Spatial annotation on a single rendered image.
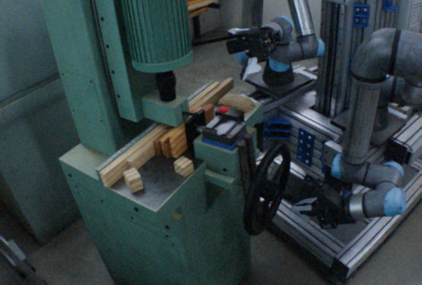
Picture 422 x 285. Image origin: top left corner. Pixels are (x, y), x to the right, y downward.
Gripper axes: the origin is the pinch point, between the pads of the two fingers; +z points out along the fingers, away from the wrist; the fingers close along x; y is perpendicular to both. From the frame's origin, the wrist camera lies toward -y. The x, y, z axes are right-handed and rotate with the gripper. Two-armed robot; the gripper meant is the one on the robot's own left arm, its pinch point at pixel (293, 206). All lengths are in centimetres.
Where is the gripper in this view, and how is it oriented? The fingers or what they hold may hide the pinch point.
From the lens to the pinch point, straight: 116.0
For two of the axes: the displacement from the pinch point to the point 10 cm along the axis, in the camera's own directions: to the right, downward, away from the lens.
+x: 5.4, -4.9, 6.8
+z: -6.9, 2.1, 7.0
